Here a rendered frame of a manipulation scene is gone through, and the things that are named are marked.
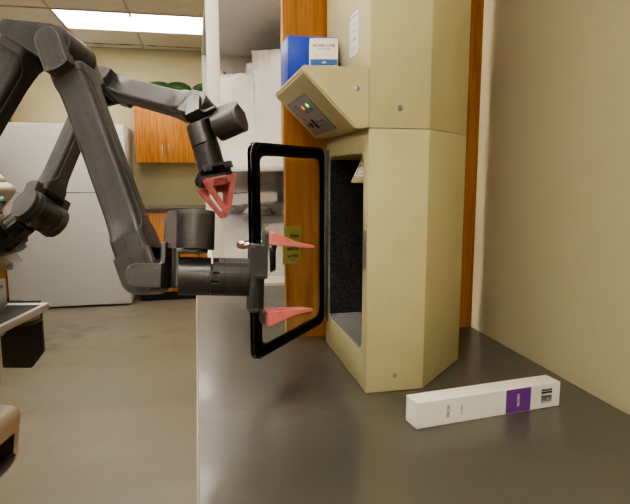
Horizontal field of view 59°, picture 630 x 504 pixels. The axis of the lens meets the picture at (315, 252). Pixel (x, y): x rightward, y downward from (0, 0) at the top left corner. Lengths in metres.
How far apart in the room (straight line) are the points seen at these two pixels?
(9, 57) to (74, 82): 0.12
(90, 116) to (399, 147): 0.50
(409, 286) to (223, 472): 0.45
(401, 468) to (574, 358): 0.53
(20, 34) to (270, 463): 0.75
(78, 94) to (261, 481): 0.63
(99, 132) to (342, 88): 0.39
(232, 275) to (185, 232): 0.09
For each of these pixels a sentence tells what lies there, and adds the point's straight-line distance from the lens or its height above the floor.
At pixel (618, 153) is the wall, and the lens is 1.12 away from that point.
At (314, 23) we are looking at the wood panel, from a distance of 1.37.
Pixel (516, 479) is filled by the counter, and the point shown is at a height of 0.94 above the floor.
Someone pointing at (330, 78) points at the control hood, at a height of 1.49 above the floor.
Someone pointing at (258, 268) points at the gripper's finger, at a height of 1.20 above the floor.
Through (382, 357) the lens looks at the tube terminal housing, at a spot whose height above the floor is 1.01.
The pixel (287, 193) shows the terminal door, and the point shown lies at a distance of 1.11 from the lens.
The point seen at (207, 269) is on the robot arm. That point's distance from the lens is 0.83.
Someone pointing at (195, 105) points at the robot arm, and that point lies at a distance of 1.26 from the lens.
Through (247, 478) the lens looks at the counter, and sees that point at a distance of 0.79.
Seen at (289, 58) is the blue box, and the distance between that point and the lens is 1.15.
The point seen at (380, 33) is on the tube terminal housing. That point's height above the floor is 1.56.
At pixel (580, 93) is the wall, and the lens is 1.22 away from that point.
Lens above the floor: 1.34
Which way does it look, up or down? 8 degrees down
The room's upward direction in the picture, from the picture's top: straight up
